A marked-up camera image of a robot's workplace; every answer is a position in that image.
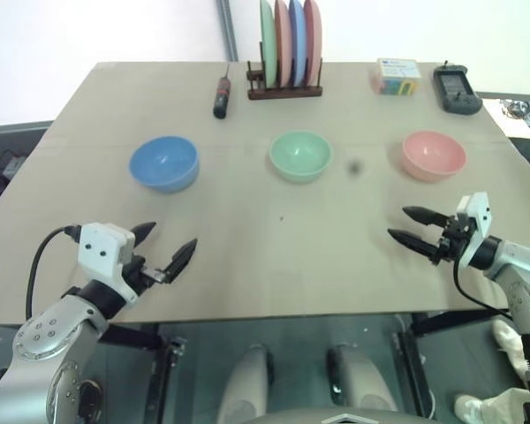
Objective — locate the pink bowl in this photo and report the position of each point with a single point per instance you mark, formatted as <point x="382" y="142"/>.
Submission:
<point x="433" y="154"/>

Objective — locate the green plate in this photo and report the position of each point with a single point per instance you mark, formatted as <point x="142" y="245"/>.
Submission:
<point x="267" y="44"/>

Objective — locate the grey metal pole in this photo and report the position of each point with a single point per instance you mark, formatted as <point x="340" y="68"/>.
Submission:
<point x="229" y="28"/>

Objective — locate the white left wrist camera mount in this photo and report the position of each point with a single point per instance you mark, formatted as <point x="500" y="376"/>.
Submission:
<point x="102" y="250"/>

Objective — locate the silver left robot leg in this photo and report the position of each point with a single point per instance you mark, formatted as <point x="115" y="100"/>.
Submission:
<point x="243" y="384"/>

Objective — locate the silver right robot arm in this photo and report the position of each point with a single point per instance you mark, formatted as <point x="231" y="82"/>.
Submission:
<point x="514" y="282"/>

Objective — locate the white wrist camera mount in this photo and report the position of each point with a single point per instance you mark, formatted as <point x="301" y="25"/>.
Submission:
<point x="102" y="250"/>
<point x="475" y="221"/>

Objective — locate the blue plate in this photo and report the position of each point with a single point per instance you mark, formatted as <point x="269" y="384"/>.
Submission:
<point x="297" y="44"/>

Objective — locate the blue bowl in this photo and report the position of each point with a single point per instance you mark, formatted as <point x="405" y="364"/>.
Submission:
<point x="164" y="162"/>

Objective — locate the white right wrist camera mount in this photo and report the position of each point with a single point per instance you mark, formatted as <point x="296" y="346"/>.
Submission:
<point x="475" y="221"/>

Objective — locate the black red screwdriver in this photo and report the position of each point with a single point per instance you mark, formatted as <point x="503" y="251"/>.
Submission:
<point x="222" y="97"/>

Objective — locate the pink plate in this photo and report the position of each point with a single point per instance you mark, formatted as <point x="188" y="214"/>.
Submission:
<point x="282" y="44"/>
<point x="312" y="42"/>

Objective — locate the green bowl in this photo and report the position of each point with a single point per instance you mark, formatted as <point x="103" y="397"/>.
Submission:
<point x="300" y="154"/>

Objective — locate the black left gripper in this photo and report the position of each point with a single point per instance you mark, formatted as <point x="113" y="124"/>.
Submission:
<point x="144" y="272"/>

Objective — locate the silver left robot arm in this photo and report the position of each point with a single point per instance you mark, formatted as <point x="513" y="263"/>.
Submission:
<point x="48" y="335"/>

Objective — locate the clear box of coloured items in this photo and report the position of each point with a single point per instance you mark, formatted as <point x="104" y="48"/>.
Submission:
<point x="395" y="76"/>

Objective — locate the grey power adapter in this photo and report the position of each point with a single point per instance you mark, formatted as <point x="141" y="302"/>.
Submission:
<point x="12" y="166"/>

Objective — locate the grey robot torso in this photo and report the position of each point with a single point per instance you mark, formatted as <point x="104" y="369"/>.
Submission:
<point x="344" y="417"/>

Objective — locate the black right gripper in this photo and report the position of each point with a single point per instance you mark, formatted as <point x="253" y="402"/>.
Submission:
<point x="452" y="236"/>

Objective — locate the silver right robot leg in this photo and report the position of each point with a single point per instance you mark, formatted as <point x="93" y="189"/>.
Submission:
<point x="362" y="380"/>

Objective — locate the silver robot leg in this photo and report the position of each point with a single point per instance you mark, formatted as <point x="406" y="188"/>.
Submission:
<point x="362" y="380"/>
<point x="243" y="384"/>

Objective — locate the black handheld controller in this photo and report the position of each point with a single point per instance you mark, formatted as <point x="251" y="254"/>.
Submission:
<point x="456" y="90"/>

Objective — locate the dark wooden plate rack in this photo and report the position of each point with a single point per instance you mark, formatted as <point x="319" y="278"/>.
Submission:
<point x="287" y="90"/>

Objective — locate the white paper sheet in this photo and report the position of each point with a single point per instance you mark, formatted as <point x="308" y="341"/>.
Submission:
<point x="512" y="119"/>

